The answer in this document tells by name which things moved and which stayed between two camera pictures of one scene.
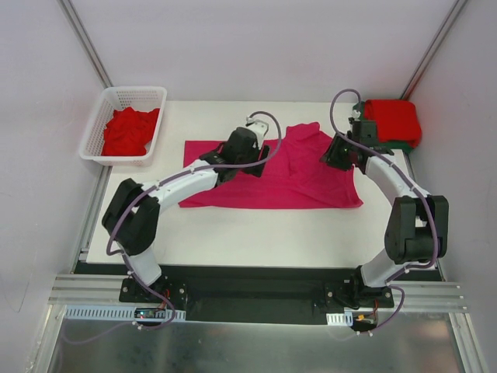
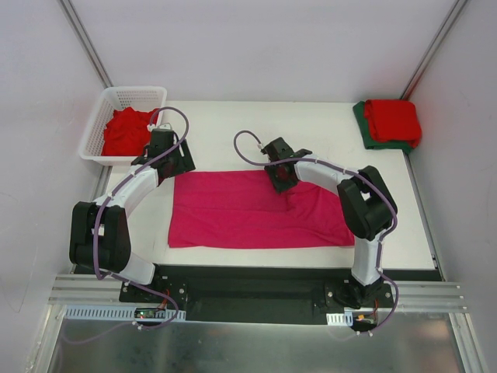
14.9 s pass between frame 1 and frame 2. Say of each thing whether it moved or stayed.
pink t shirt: moved
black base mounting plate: stayed
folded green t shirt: stayed
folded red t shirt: stayed
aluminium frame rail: stayed
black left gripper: moved
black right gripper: moved
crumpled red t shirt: stayed
